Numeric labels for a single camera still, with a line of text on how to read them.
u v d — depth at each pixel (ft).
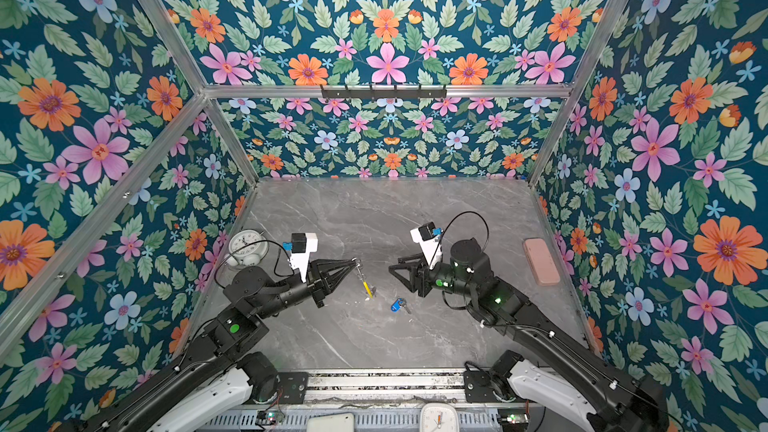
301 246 1.80
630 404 1.31
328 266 1.93
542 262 3.08
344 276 2.02
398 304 2.90
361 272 2.02
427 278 1.90
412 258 2.18
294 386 2.42
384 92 3.03
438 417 2.22
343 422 2.22
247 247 3.15
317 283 1.79
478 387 2.43
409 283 2.01
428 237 1.95
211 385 1.91
